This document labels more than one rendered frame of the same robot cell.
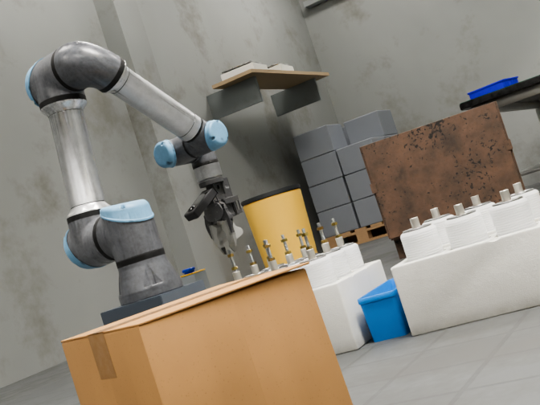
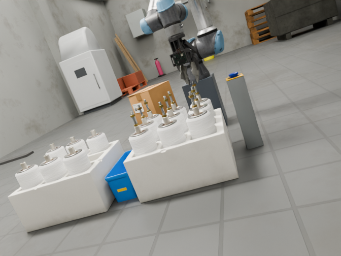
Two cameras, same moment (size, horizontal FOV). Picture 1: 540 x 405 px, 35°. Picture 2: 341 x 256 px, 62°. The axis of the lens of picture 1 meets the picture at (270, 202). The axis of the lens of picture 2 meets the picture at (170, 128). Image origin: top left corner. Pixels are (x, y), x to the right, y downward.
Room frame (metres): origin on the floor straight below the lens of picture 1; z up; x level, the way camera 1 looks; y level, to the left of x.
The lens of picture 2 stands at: (3.60, -0.26, 0.48)
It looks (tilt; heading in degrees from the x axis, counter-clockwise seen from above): 13 degrees down; 168
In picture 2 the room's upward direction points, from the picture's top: 20 degrees counter-clockwise
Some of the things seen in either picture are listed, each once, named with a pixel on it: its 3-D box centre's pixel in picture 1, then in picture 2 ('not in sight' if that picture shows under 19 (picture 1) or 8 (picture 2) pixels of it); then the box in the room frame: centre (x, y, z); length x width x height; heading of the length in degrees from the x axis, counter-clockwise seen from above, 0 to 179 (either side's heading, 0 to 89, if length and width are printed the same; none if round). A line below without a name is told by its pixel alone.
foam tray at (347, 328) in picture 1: (308, 317); (184, 150); (2.46, -0.01, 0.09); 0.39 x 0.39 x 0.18; 65
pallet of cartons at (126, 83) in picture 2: not in sight; (124, 85); (-3.64, 0.51, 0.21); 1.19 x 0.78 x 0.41; 152
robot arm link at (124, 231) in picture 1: (128, 228); (190, 51); (2.00, 0.33, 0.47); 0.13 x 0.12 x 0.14; 50
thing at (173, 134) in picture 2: not in sight; (175, 145); (2.57, -0.05, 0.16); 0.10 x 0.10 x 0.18
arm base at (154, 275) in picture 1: (145, 275); (195, 71); (1.99, 0.33, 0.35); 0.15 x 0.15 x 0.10
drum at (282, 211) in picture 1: (284, 239); not in sight; (4.99, -0.02, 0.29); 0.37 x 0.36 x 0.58; 151
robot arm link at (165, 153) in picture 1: (179, 150); (173, 13); (2.33, 0.19, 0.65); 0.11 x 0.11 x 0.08; 50
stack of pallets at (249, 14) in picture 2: not in sight; (271, 20); (-3.35, 4.79, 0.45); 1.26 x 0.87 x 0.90; 62
